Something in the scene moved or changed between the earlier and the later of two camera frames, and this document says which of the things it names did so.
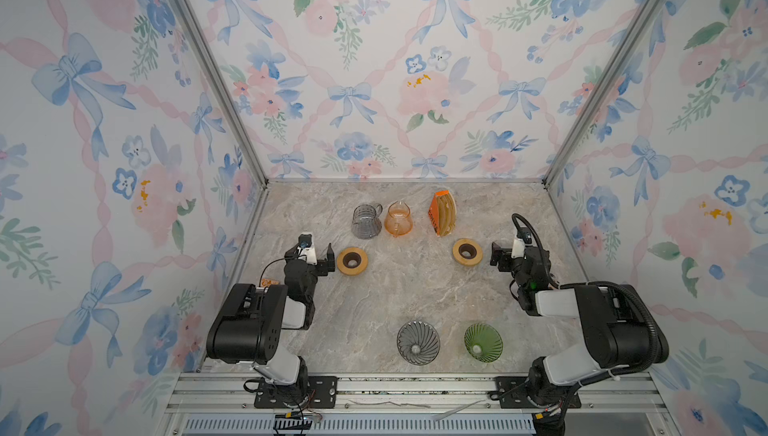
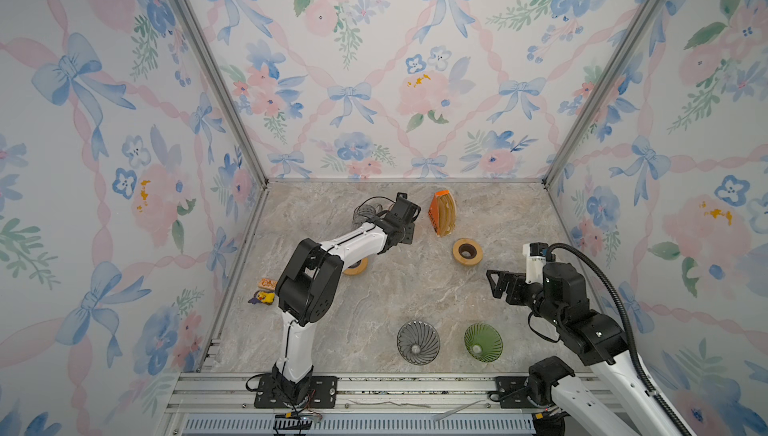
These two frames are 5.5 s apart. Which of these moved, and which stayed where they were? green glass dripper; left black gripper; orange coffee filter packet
Moved: left black gripper
Stayed: green glass dripper; orange coffee filter packet
